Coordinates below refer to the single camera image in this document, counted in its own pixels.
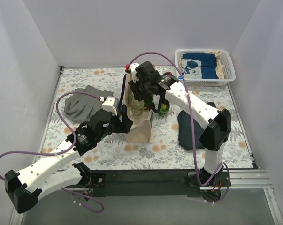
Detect blue printed cloth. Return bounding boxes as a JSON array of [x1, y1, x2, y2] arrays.
[[181, 53, 218, 80]]

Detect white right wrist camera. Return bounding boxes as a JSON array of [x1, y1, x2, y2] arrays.
[[125, 63, 139, 83]]

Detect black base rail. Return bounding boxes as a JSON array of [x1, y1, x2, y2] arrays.
[[92, 169, 201, 198]]

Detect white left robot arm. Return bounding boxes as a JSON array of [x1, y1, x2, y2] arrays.
[[4, 110, 133, 213]]

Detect floral table mat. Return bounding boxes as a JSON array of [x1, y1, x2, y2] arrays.
[[43, 67, 253, 170]]

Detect green perrier bottle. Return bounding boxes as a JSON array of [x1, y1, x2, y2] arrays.
[[143, 97, 153, 112], [158, 98, 170, 117]]

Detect grey folded cloth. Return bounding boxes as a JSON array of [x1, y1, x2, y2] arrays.
[[64, 85, 114, 123]]

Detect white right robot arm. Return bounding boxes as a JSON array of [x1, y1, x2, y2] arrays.
[[125, 61, 231, 186]]

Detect clear chang bottle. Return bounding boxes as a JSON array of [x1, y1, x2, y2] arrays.
[[128, 90, 134, 105], [131, 98, 144, 116]]

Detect beige cloth in basket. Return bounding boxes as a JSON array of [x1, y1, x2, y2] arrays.
[[206, 50, 225, 79]]

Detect dark folded shorts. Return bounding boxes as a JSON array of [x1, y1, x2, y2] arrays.
[[177, 110, 204, 151]]

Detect beige canvas tote bag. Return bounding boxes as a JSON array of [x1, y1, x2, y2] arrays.
[[123, 76, 153, 143]]

